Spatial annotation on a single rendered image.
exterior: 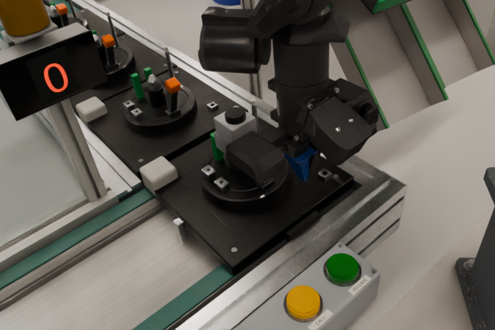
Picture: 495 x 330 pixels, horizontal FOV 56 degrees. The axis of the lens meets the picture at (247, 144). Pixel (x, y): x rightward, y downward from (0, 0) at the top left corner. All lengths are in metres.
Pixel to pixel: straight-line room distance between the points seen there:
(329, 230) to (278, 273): 0.10
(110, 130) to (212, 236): 0.33
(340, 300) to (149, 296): 0.26
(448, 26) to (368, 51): 0.20
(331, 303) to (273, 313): 0.07
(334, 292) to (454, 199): 0.35
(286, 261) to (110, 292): 0.25
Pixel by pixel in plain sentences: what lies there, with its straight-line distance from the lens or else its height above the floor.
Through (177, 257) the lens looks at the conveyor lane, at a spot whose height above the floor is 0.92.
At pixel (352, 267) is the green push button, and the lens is 0.61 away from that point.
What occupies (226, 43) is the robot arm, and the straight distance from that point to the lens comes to 0.47.
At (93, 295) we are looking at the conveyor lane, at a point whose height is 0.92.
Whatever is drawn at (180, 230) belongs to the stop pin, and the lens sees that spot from 0.69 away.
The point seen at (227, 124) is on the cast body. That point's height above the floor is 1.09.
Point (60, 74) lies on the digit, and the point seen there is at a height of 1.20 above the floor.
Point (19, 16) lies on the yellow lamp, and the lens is 0.57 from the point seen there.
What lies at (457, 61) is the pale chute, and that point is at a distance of 0.94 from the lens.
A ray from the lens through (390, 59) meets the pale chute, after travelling 0.83.
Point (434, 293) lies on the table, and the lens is 0.75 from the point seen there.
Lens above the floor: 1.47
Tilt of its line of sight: 40 degrees down
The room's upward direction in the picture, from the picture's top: 7 degrees counter-clockwise
